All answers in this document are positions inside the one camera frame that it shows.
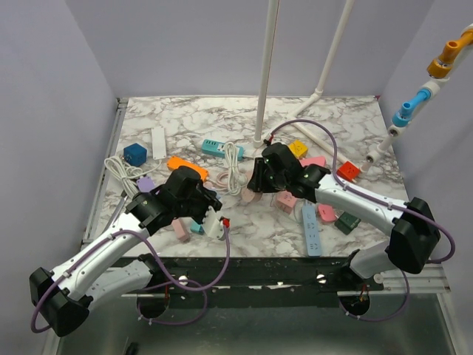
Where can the pink long power strip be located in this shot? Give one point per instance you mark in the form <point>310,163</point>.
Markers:
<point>180,230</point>

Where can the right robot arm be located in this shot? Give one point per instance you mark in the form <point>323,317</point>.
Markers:
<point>409,226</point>

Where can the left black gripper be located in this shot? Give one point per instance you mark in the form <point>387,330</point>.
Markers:
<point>209,199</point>

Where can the red cube socket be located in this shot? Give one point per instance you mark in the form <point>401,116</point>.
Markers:
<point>348,172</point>

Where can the small pink flat socket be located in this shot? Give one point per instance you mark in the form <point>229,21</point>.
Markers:
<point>326,213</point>

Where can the dark blue cube socket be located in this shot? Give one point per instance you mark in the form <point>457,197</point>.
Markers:
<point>135,154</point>

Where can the pink cube socket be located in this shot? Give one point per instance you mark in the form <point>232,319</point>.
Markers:
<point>285,201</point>

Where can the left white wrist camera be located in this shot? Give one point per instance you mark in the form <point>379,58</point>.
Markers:
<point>213,224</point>

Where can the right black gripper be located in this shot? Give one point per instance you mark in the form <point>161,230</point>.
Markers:
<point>258,182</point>

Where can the yellow cube socket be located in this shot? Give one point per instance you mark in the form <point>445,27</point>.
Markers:
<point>298,149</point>

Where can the purple power strip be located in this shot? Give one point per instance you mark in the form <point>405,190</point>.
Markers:
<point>145,184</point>

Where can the white power strip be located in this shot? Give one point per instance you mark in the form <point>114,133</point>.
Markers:
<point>158,143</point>

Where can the pink round socket base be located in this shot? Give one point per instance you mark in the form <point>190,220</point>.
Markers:
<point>248,196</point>

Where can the teal small plug adapter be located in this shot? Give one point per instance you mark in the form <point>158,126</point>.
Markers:
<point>196,228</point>

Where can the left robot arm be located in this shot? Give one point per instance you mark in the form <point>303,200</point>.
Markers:
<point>64,296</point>

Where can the white PVC pipe stand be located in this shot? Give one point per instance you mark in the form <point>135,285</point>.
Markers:
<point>322,47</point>

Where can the light blue power strip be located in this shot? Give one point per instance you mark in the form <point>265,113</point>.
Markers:
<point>311,231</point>

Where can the pink triangular socket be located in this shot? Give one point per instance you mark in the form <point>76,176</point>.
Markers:
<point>319,161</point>

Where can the orange white cube socket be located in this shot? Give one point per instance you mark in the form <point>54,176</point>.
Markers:
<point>175,162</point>

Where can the dark green cube socket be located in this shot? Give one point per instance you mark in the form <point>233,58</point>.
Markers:
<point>346,223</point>

